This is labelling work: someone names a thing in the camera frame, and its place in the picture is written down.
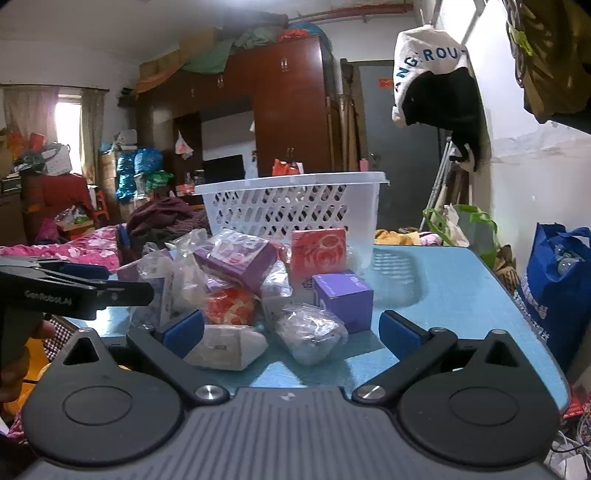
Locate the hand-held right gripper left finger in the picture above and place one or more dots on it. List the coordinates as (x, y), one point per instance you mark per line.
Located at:
(184, 330)

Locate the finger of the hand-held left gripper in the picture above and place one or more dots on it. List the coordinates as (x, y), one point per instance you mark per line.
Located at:
(134, 294)
(85, 271)

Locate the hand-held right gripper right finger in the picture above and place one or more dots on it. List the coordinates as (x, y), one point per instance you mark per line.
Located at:
(395, 334)

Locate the small white box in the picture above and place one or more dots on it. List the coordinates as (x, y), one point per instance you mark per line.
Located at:
(178, 290)

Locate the red patterned packet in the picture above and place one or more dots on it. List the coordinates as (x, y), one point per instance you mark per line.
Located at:
(231, 307)

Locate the small purple box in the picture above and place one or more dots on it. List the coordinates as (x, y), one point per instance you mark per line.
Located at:
(341, 300)

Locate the clear plastic storage bin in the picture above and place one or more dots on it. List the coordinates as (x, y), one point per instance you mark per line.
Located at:
(277, 207)

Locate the person's left hand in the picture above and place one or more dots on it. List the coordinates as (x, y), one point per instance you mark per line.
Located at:
(44, 330)

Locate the pink floral blanket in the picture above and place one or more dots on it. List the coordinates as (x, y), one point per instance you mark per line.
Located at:
(87, 247)

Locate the checked cloth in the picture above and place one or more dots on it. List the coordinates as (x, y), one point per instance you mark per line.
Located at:
(62, 332)

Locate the crumpled clear plastic bag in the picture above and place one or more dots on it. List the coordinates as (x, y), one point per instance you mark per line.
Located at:
(159, 258)

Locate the white soft packet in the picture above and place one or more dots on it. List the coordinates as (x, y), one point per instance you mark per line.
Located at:
(226, 346)

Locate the maroon clothes pile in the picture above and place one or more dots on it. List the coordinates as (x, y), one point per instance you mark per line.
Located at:
(161, 219)

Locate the red cloth chair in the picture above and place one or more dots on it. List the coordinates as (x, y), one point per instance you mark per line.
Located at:
(60, 194)

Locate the dark item in clear bag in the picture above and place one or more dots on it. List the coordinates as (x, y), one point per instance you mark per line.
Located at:
(309, 332)

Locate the yellow blanket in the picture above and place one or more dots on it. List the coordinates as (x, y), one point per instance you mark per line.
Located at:
(392, 237)

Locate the red pink patterned box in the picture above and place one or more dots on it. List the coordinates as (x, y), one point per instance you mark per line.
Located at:
(318, 254)

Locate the blue patterned bags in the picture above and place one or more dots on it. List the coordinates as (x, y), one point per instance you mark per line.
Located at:
(136, 170)

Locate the green plastic bag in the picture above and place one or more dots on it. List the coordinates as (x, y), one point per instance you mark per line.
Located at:
(159, 181)

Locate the patterned curtain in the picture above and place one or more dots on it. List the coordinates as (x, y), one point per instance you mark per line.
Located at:
(93, 134)
(27, 110)

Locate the black monitor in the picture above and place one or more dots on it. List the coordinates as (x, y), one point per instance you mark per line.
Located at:
(224, 170)

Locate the metal folding rack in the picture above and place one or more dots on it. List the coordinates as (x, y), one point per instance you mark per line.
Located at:
(438, 184)

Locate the pink white plastic bag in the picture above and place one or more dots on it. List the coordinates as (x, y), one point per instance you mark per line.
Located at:
(183, 145)

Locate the blue tote bag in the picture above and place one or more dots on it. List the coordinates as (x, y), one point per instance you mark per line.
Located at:
(554, 286)

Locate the grey door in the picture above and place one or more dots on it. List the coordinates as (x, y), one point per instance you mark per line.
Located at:
(392, 152)

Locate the orange white plastic bag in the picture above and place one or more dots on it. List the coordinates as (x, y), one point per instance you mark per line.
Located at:
(284, 167)

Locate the wooden boards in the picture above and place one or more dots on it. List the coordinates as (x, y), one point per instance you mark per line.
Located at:
(348, 120)

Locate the cardboard boxes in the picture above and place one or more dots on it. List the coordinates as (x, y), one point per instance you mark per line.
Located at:
(161, 62)

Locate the brown wooden wardrobe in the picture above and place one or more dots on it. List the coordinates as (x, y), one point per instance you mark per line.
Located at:
(286, 115)

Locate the black hanging garment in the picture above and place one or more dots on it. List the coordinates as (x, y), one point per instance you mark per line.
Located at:
(443, 101)

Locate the green cloth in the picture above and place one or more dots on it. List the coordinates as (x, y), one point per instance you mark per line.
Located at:
(210, 57)

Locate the white printed cloth bag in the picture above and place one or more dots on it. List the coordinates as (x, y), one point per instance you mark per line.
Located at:
(415, 46)

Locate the brown hanging bag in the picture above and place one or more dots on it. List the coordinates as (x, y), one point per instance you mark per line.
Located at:
(558, 69)

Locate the yellow green packet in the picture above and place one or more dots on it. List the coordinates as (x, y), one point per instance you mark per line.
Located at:
(519, 34)

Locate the red ceiling pipe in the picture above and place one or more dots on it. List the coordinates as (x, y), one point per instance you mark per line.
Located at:
(346, 13)

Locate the white clothes rail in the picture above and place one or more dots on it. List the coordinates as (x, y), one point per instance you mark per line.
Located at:
(471, 18)

